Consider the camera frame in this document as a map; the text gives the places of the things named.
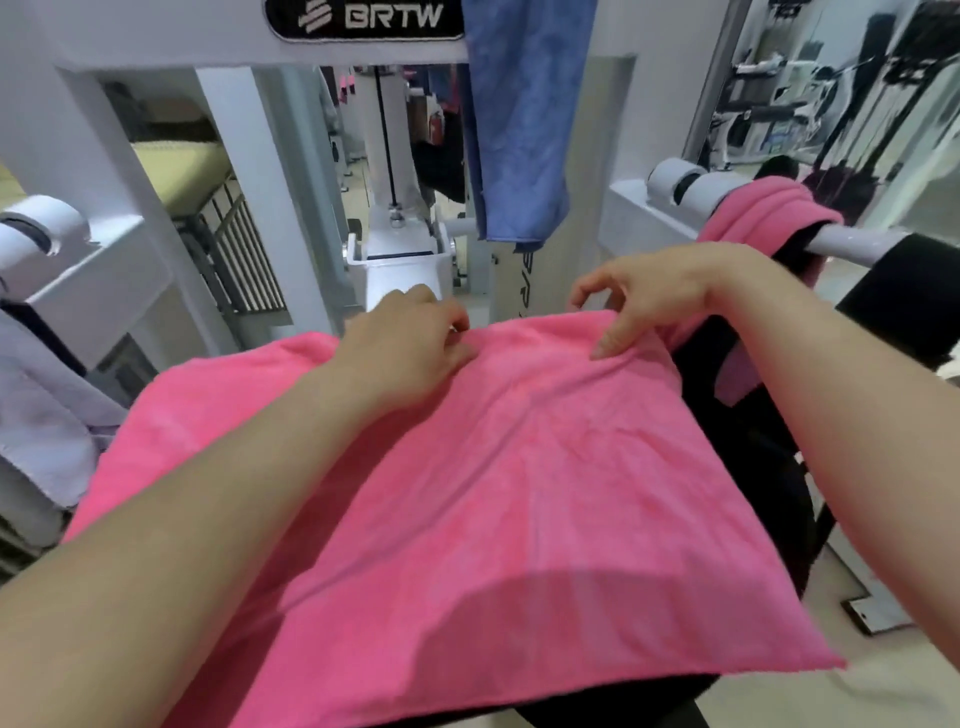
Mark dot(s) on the person's right hand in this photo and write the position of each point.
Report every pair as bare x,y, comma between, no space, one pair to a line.
667,289

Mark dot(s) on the person's left hand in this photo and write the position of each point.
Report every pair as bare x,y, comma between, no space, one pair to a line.
397,349

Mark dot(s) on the person's left thumb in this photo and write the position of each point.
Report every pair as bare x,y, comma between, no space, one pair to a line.
457,358

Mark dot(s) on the person's right thumb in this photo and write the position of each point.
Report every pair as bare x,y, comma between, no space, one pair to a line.
616,334

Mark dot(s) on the large pink towel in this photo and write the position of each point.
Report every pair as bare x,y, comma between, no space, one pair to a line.
525,487

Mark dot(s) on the person's right forearm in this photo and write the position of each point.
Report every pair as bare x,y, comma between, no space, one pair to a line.
855,405

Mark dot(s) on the person's left forearm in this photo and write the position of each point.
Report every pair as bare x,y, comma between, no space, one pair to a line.
180,525

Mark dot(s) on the white weight carriage column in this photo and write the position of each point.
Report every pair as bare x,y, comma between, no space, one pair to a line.
397,247

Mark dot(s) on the black seat pad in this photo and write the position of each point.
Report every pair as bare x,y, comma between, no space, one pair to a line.
750,465

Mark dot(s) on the folded pink towel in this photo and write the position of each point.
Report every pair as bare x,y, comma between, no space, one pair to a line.
765,210

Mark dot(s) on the blue hanging towel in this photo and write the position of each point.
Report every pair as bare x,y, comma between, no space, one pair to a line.
525,112

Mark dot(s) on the yellow cushion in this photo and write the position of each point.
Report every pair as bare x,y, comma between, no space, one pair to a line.
187,169

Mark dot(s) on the background gym equipment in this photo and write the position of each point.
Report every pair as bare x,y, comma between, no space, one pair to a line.
840,90

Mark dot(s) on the black oval label plate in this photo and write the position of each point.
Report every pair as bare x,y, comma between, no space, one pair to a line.
367,16

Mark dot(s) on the grey machine base foot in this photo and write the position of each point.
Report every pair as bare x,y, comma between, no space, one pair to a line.
877,615

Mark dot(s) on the pale grey towel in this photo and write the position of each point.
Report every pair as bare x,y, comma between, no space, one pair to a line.
45,405

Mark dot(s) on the dark metal rail grille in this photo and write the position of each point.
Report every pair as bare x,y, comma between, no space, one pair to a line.
240,255

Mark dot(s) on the white gym machine frame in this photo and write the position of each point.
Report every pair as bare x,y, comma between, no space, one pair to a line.
247,172

